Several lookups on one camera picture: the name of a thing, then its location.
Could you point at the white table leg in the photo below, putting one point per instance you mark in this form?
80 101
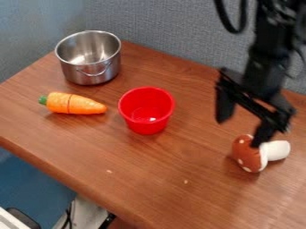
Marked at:
87 214

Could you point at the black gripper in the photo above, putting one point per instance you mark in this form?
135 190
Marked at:
255 90

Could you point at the red plastic bowl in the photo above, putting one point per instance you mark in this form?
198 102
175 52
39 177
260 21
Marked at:
146 108

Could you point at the orange toy carrot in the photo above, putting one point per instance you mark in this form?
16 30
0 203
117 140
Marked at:
65 103

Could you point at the stainless steel pot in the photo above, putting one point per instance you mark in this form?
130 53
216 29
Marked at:
89 57

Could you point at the black white object corner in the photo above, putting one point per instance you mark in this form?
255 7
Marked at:
15 220

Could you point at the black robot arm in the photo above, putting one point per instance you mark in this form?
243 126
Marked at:
279 25

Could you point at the brown white plush mushroom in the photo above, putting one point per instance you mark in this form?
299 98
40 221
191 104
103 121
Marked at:
252 159

